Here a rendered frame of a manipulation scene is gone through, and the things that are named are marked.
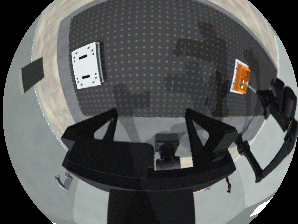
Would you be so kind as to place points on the orange rectangular rack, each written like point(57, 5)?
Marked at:
point(241, 70)

